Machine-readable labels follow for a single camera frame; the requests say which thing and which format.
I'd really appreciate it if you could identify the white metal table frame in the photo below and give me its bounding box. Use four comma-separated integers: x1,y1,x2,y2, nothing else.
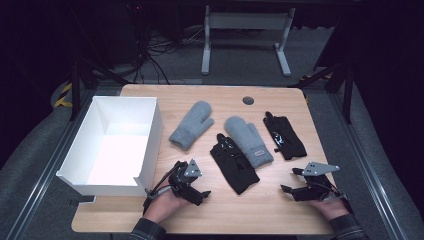
200,4,297,77

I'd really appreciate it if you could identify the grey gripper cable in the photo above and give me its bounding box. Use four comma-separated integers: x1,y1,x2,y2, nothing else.
321,190,348,205
143,185,174,201

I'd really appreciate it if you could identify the grey mitten with label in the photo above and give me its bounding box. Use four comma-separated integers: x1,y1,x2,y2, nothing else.
223,115,275,169

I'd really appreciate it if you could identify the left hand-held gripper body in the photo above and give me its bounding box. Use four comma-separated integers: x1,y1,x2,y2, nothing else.
168,158,204,205

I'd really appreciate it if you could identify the yellow and black tape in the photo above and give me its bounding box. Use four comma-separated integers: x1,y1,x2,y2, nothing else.
54,83,73,108

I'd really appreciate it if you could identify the aluminium rail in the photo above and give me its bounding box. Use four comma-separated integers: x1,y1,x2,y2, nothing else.
328,93,411,240
6,89,98,240

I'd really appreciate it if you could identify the person's left hand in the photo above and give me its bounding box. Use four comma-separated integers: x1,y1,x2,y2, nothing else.
143,188,190,225

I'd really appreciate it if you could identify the white open box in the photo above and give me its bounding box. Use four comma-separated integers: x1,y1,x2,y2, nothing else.
55,95,164,198

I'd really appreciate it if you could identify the person's right hand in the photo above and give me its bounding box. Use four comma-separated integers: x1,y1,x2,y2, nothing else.
308,198,350,222

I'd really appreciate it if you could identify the black tripod stand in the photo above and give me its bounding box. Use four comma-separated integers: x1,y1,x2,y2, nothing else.
288,59,354,125
68,56,131,122

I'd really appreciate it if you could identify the plain grey mitten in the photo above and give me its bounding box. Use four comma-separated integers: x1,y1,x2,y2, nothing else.
168,100,215,152

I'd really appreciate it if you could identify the black glove with shiny print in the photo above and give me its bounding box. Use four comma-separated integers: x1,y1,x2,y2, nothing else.
209,132,261,196
262,111,308,161

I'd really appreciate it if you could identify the bundle of black cables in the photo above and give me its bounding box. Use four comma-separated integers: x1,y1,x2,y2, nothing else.
126,3,208,84

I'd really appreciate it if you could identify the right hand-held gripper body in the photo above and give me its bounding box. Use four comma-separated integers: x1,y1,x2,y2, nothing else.
299,161,342,203

